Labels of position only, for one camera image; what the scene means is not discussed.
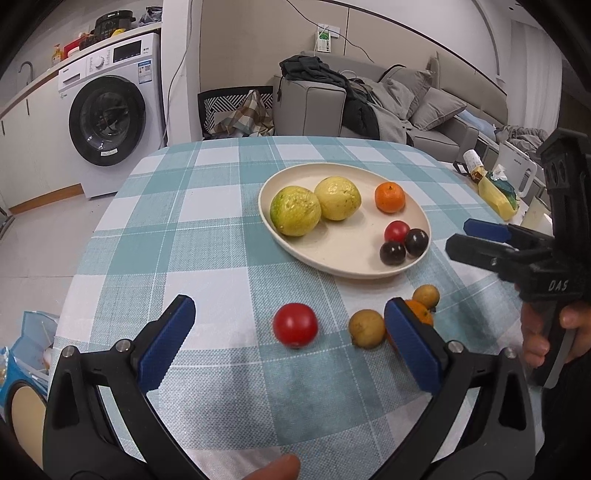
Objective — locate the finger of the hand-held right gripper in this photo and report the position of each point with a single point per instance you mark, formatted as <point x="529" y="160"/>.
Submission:
<point x="471" y="251"/>
<point x="485" y="229"/>

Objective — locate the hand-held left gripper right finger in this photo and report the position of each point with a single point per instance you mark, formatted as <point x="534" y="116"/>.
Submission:
<point x="415" y="346"/>

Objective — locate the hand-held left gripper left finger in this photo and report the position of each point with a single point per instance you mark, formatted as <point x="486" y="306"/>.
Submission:
<point x="168" y="341"/>

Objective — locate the dark plum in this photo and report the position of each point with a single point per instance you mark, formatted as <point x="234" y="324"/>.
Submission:
<point x="392" y="254"/>
<point x="417" y="241"/>

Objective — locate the small red tomato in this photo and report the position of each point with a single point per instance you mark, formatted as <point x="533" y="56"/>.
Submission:
<point x="396" y="230"/>

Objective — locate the orange mandarin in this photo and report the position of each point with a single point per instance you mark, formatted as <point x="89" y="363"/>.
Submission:
<point x="420" y="314"/>
<point x="390" y="197"/>

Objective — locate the large red tomato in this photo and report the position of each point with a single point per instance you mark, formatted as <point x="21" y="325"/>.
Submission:
<point x="295" y="325"/>

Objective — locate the cream round plate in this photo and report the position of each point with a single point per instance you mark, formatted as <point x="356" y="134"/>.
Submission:
<point x="341" y="244"/>

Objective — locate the green yellow guava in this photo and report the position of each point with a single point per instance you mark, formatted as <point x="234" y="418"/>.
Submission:
<point x="295" y="211"/>

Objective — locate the person's right hand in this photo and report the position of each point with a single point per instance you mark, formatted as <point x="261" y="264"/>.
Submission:
<point x="533" y="332"/>

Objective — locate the person's left hand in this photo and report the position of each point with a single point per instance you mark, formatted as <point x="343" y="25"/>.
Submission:
<point x="274" y="468"/>

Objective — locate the yellow plastic bag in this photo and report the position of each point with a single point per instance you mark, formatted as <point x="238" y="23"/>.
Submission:
<point x="496" y="198"/>

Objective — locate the small brown kiwi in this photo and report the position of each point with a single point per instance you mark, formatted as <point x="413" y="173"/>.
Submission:
<point x="425" y="296"/>

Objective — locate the large brown kiwi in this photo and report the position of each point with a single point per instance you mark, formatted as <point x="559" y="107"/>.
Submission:
<point x="367" y="328"/>

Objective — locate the white appliance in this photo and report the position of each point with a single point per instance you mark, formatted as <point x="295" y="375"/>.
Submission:
<point x="515" y="161"/>

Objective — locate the teal checkered tablecloth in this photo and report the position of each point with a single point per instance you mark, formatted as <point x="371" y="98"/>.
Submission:
<point x="207" y="258"/>

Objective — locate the grey duvet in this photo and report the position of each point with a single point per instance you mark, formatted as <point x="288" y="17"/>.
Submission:
<point x="521" y="136"/>

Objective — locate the small grey pillow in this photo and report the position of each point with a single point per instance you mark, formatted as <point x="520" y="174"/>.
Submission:
<point x="438" y="108"/>

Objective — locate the blue bag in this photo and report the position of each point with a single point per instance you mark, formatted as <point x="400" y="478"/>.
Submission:
<point x="32" y="327"/>

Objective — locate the grey jacket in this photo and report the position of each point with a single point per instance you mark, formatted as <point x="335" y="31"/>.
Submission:
<point x="392" y="124"/>

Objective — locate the round beige stool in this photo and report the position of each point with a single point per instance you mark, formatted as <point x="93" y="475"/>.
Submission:
<point x="27" y="410"/>

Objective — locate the large grey pillow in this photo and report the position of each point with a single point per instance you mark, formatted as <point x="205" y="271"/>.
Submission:
<point x="406" y="90"/>

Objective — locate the grey sofa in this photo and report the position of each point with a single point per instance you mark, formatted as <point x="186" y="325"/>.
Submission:
<point x="318" y="110"/>

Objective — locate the white washing machine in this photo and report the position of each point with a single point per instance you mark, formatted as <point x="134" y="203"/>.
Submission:
<point x="111" y="120"/>

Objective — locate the white kitchen base cabinets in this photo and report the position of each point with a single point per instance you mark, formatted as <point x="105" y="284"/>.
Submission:
<point x="37" y="152"/>

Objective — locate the plaid cloth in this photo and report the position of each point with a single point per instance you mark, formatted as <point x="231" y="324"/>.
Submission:
<point x="249" y="115"/>

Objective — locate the dark clothes pile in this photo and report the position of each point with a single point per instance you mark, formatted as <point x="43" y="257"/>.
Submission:
<point x="304" y="67"/>

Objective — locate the metal faucet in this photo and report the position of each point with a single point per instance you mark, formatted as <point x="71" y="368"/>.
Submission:
<point x="30" y="69"/>

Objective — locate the yellow soap bottle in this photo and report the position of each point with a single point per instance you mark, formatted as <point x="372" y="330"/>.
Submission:
<point x="57" y="56"/>

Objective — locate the red container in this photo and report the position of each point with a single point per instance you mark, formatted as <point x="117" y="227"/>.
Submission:
<point x="76" y="46"/>

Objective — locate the black pressure cooker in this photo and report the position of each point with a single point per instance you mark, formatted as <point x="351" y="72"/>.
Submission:
<point x="115" y="23"/>

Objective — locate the dark plastic bag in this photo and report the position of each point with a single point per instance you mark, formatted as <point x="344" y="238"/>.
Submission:
<point x="150" y="16"/>

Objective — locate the white green wall charger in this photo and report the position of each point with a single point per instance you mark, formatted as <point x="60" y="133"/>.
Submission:
<point x="324" y="40"/>

